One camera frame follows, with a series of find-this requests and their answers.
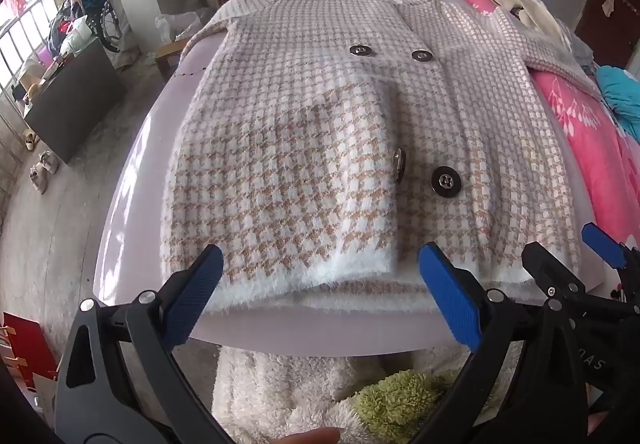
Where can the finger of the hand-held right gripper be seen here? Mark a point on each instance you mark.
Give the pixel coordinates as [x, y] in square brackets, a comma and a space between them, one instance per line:
[602, 241]
[547, 269]

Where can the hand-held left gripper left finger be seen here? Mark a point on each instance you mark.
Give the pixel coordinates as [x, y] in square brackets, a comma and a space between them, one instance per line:
[197, 296]

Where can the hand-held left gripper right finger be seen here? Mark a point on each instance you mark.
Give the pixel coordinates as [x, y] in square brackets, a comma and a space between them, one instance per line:
[450, 299]

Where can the beige houndstooth coat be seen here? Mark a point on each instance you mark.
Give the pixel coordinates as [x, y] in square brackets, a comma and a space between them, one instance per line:
[300, 149]

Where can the beige clothes pile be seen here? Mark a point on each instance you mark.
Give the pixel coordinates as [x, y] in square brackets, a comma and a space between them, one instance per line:
[535, 9]

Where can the person's left hand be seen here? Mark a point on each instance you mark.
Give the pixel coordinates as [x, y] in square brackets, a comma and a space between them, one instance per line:
[312, 437]

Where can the pink floral blanket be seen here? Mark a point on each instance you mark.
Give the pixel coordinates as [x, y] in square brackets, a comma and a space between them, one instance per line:
[590, 149]

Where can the green fluffy cloth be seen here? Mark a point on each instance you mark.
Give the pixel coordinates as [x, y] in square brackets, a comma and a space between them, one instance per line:
[395, 399]

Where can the white fluffy robe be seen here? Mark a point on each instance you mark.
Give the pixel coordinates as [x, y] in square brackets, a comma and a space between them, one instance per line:
[280, 384]

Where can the teal cloth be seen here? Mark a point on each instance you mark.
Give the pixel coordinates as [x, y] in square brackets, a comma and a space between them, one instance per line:
[620, 94]

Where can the red box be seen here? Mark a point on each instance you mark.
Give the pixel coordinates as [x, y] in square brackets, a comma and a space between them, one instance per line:
[25, 344]

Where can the light grey cloth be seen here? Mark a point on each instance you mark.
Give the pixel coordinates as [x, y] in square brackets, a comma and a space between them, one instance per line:
[582, 51]

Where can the beige shoe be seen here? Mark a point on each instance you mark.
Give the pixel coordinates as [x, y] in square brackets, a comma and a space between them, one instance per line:
[40, 179]
[50, 161]
[30, 140]

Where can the dark cabinet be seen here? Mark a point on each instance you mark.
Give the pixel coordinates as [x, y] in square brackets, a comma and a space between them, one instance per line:
[70, 99]

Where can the wooden stool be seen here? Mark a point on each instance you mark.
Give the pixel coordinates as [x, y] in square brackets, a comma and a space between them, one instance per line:
[167, 55]

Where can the white plastic bag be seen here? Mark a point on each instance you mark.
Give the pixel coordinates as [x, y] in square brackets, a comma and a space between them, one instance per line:
[177, 24]

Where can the wheelchair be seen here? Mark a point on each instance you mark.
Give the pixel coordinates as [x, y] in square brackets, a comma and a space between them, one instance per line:
[107, 24]

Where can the metal window railing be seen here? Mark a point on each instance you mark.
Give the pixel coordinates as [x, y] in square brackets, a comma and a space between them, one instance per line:
[20, 49]

